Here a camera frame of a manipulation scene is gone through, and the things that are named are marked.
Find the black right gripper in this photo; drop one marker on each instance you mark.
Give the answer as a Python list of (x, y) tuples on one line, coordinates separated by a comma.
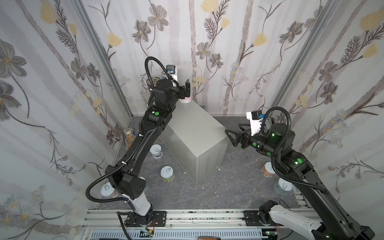
[(243, 139)]

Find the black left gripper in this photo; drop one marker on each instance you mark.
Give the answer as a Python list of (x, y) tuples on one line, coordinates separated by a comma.
[(184, 91)]

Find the white brown label can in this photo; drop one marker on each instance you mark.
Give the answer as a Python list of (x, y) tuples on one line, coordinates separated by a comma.
[(156, 151)]

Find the green label can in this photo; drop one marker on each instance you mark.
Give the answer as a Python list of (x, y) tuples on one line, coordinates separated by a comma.
[(167, 173)]

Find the blue label tall can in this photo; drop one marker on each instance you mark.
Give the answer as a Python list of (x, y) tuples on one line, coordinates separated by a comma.
[(164, 75)]

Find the dark navy tall can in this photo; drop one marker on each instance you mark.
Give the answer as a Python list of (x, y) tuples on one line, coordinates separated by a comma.
[(152, 82)]

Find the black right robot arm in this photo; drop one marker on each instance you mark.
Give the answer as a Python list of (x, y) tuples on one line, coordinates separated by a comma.
[(273, 137)]

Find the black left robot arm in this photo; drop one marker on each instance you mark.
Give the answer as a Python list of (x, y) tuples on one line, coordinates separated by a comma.
[(124, 176)]

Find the grey metal cabinet counter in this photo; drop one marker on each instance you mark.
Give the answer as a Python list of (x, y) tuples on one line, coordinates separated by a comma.
[(196, 140)]

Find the orange label can right side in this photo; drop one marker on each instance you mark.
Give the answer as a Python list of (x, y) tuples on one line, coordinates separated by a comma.
[(267, 170)]

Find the pink orange label flat can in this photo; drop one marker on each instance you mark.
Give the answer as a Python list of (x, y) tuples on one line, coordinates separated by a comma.
[(107, 191)]

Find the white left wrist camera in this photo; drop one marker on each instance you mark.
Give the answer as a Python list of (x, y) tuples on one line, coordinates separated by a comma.
[(172, 71)]

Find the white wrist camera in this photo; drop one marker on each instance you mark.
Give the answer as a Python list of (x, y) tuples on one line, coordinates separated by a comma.
[(172, 71), (255, 118)]

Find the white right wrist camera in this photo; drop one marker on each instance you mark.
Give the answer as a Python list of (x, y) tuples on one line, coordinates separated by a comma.
[(255, 118)]

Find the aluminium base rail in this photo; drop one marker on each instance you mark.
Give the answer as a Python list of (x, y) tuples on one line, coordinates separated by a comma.
[(225, 224)]

